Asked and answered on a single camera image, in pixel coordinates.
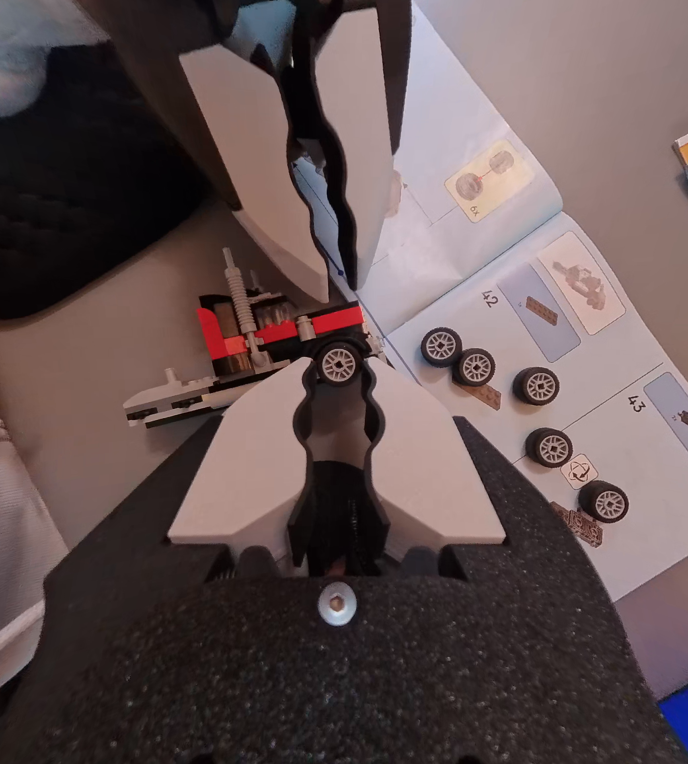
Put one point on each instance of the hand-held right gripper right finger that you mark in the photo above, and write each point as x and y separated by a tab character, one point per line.
439	478

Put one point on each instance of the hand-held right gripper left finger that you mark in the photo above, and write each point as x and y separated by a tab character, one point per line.
242	478

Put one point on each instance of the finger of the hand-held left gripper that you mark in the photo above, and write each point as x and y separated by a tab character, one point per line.
248	143
362	119

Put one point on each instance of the small lego wheel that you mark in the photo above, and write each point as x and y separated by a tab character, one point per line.
339	363
475	365
536	386
604	500
441	346
549	447

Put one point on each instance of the red black lego vehicle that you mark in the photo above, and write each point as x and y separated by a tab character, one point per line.
272	328

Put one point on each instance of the person's left forearm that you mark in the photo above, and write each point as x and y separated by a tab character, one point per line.
22	60

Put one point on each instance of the open lego instruction booklet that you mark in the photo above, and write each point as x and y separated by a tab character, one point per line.
439	119

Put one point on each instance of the small dark lego piece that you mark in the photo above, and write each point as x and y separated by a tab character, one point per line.
482	396
577	525

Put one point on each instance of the black quilted pad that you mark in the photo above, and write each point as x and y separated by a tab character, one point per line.
69	203

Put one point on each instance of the person's white-clad torso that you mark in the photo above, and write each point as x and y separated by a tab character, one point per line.
4	537

